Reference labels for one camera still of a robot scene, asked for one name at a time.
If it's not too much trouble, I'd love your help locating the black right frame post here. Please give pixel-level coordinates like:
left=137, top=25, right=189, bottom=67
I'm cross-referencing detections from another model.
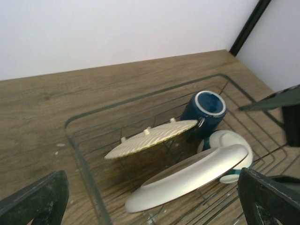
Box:
left=229, top=0, right=271, bottom=57

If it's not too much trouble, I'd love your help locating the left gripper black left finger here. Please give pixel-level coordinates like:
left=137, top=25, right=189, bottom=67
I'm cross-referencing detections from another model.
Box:
left=0, top=170, right=69, bottom=225

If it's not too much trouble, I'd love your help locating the round woven bamboo tray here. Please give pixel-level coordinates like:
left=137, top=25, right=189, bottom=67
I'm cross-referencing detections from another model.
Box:
left=105, top=118, right=198, bottom=159

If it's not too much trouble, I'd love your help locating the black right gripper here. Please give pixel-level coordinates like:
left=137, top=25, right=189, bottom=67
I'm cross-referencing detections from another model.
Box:
left=238, top=84, right=300, bottom=147

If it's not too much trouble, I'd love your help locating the striped white blue plate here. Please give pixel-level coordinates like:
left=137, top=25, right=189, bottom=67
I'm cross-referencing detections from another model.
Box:
left=125, top=144, right=248, bottom=213

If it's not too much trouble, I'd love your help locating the blue ceramic mug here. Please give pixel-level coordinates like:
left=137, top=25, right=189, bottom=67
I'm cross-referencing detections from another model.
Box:
left=180, top=90, right=227, bottom=143

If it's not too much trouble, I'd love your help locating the grey wire dish rack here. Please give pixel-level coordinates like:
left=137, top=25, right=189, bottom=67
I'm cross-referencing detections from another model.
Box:
left=65, top=74, right=300, bottom=225

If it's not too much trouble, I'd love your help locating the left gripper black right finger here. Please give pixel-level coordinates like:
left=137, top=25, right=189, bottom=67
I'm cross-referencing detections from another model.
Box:
left=237, top=168, right=300, bottom=225

